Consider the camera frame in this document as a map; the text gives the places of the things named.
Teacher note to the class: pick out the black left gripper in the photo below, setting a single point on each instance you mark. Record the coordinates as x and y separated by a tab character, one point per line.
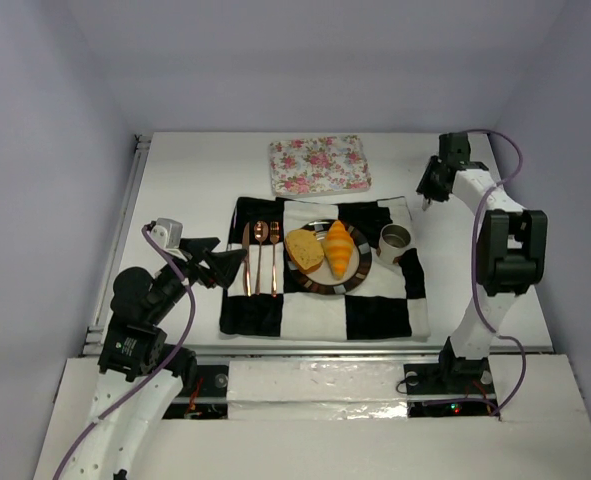
201	262

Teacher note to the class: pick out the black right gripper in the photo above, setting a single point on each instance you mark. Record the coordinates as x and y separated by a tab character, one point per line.
430	182

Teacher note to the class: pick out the bread slice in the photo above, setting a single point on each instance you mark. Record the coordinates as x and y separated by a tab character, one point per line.
304	250

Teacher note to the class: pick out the orange croissant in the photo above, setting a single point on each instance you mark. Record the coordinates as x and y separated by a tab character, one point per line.
338	248

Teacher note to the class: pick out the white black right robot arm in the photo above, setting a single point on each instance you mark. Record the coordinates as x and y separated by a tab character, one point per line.
507	259

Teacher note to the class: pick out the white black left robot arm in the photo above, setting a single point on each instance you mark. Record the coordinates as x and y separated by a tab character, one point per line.
139	373

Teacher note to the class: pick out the copper table knife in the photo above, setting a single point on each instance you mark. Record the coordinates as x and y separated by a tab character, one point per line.
246	261

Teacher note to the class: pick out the copper spoon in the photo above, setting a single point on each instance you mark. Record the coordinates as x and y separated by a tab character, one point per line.
261	231

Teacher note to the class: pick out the copper fork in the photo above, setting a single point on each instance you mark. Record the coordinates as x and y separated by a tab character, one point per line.
274	236

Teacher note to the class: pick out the steel cup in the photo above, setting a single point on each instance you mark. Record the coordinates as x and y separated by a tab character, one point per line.
394	241

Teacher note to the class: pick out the floral rectangular tray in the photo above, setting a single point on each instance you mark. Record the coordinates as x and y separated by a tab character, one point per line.
316	166

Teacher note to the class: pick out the dark rimmed ceramic plate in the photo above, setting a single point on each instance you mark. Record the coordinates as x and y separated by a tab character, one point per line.
322	281

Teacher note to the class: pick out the white foam front panel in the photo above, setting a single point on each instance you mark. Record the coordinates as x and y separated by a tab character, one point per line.
315	390

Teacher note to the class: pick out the black white checkered cloth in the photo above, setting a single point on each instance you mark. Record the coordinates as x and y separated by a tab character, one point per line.
390	304

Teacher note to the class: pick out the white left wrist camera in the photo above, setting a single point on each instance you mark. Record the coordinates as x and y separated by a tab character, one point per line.
165	233

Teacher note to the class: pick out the aluminium frame rail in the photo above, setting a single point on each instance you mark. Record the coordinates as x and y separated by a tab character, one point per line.
93	339

